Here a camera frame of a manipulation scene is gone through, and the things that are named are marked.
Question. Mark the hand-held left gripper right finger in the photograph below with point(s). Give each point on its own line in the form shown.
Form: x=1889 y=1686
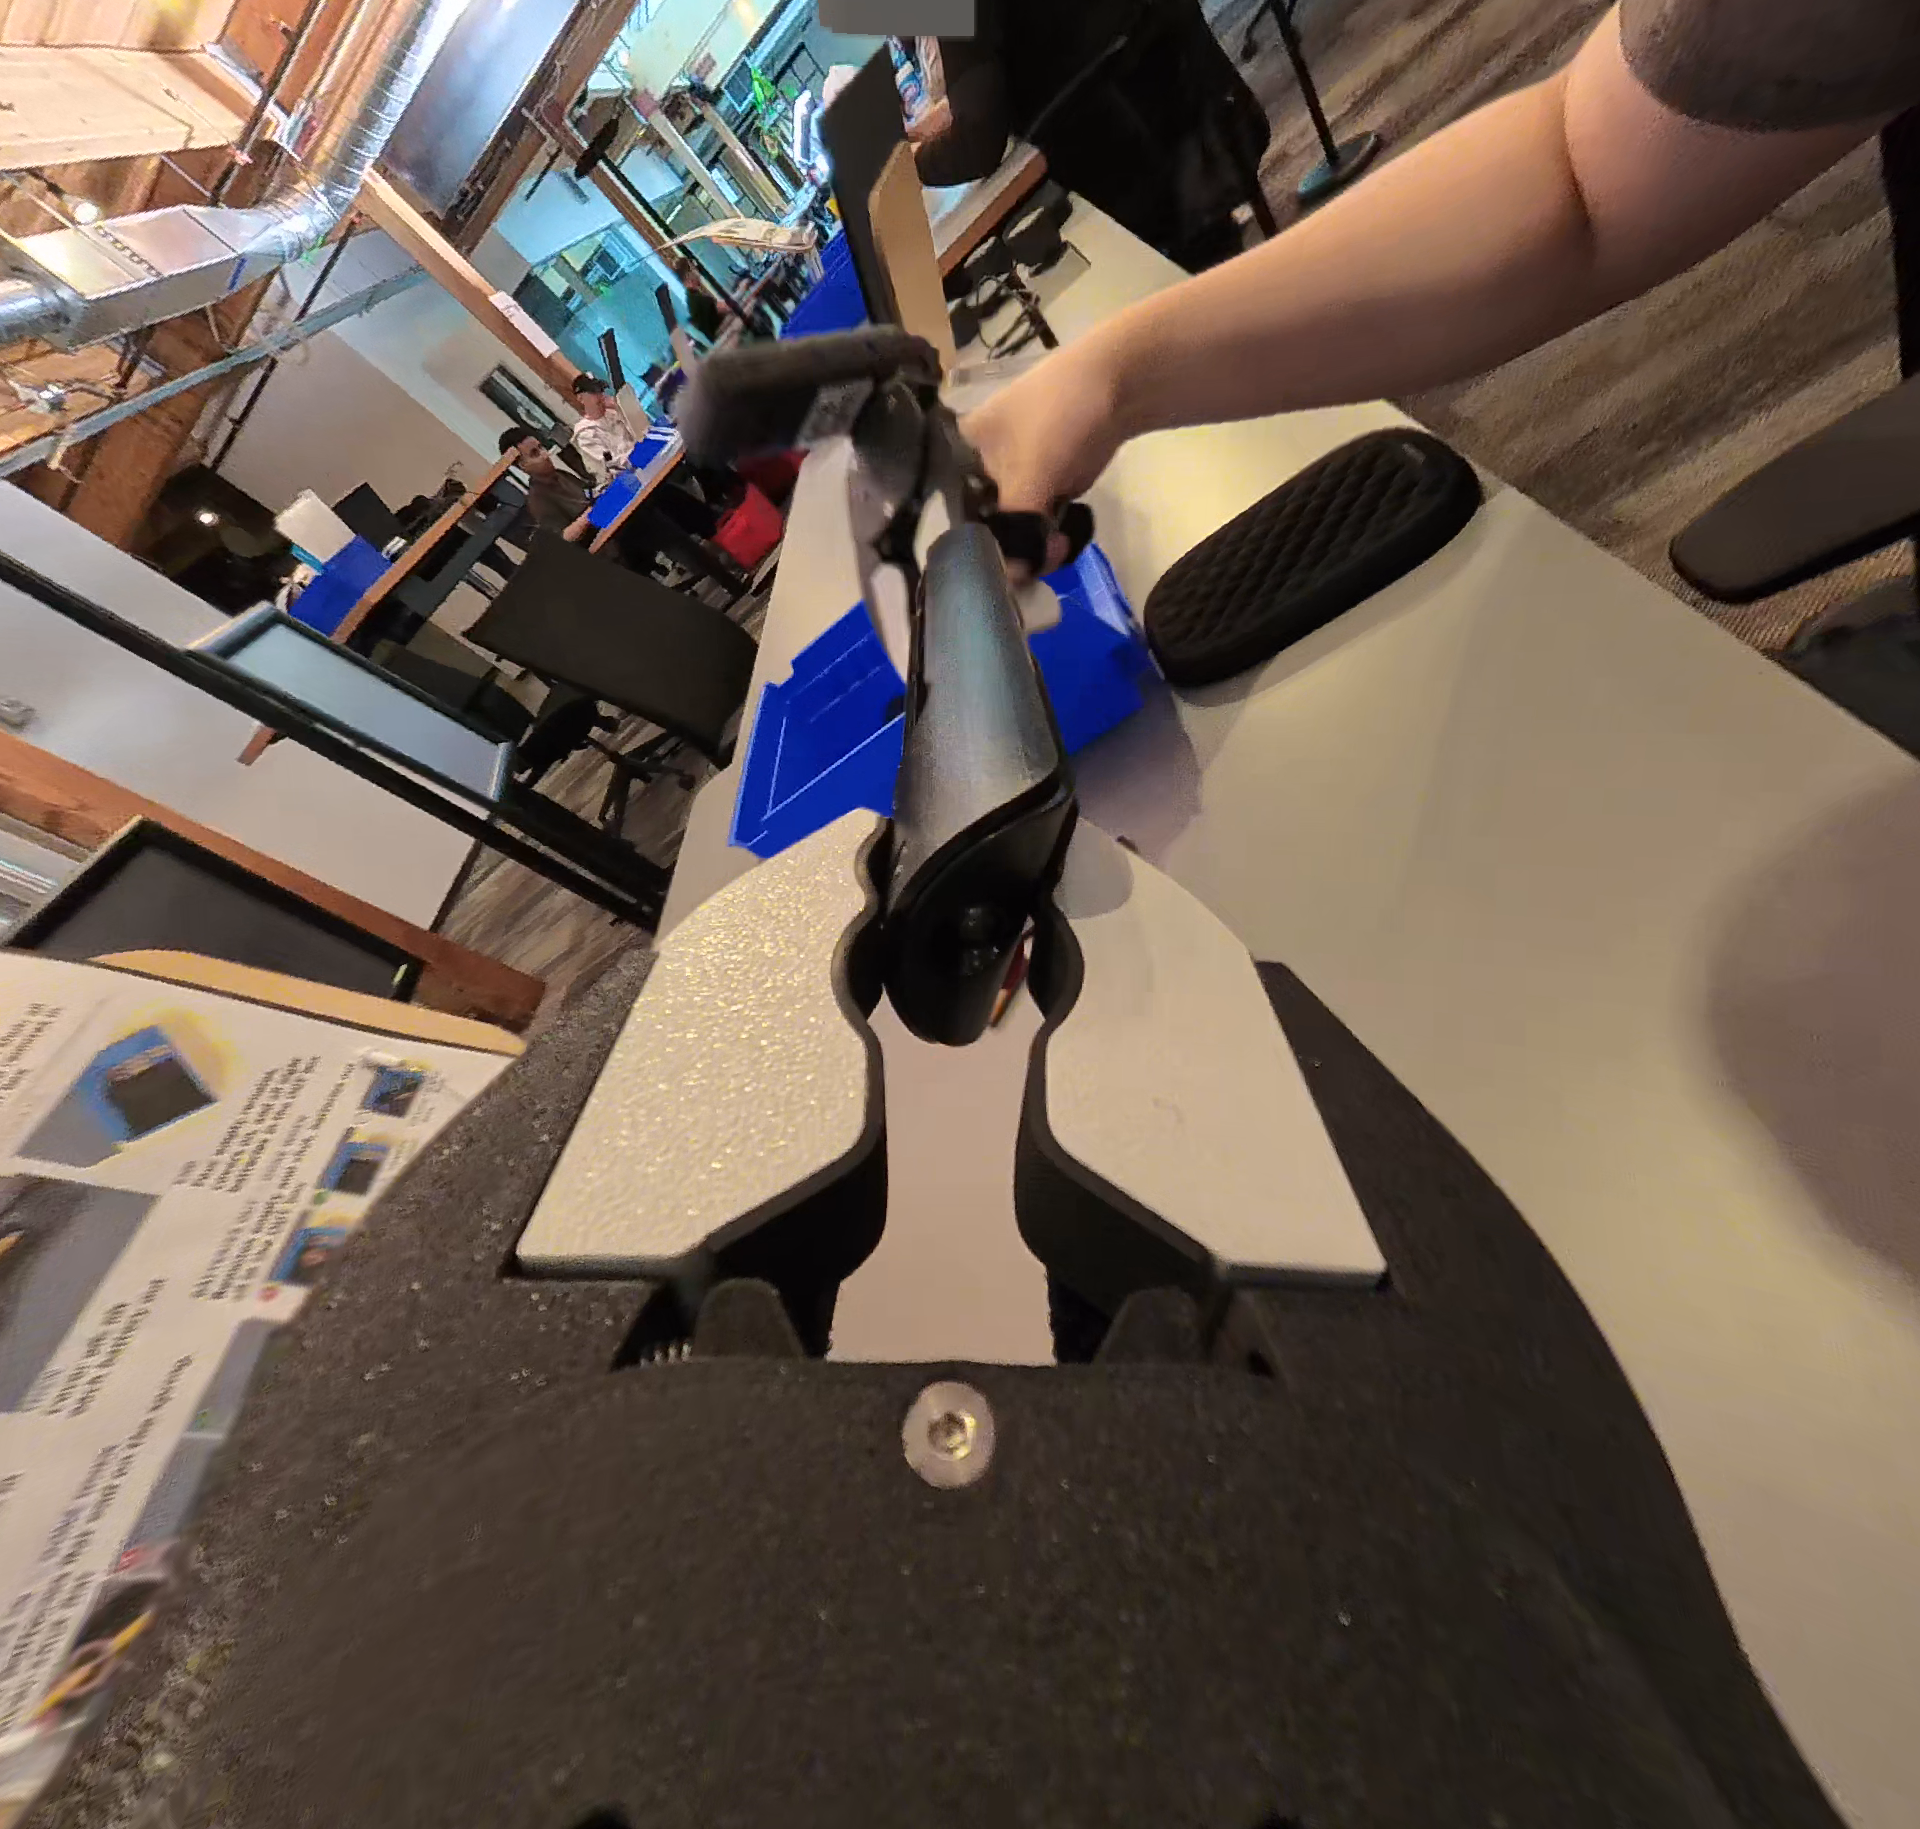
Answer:
x=1200 y=1109

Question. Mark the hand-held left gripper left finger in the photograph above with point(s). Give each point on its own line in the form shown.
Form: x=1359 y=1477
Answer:
x=705 y=1079

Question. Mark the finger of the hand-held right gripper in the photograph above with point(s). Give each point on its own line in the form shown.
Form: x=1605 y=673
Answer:
x=889 y=615

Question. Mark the blue plastic bin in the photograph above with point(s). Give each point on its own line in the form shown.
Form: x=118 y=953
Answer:
x=818 y=734

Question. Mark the black remote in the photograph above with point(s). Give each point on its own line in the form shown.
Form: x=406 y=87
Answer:
x=976 y=750

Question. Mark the person's right forearm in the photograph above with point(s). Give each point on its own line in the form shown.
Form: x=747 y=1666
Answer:
x=1351 y=283

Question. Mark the person's right hand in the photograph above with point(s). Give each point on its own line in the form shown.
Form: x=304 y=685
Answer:
x=1035 y=442

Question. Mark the blue storage bin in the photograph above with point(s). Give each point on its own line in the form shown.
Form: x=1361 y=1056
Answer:
x=337 y=585
x=826 y=291

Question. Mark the red bag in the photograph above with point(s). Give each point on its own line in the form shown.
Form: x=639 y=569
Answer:
x=750 y=522

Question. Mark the thin black framed board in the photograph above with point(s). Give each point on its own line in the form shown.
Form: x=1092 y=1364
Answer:
x=908 y=262

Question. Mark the black office chair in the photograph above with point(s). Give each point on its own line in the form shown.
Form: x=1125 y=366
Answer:
x=616 y=645

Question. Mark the instruction sheet on stand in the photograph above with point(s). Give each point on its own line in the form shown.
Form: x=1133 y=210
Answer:
x=375 y=1011

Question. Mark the black wrist rest pad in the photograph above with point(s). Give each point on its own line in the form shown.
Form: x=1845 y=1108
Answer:
x=1306 y=561

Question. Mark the dark framed panel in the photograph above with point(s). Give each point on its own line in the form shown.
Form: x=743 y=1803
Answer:
x=210 y=906

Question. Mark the printed instruction sheet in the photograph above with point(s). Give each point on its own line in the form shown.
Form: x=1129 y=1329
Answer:
x=151 y=1185

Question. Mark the grey office chair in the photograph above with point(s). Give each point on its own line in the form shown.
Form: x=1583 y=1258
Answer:
x=1801 y=507

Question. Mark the grey screen black frame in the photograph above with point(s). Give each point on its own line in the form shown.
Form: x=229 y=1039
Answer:
x=360 y=711

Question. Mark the silver ventilation duct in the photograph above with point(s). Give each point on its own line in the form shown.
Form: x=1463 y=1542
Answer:
x=151 y=262

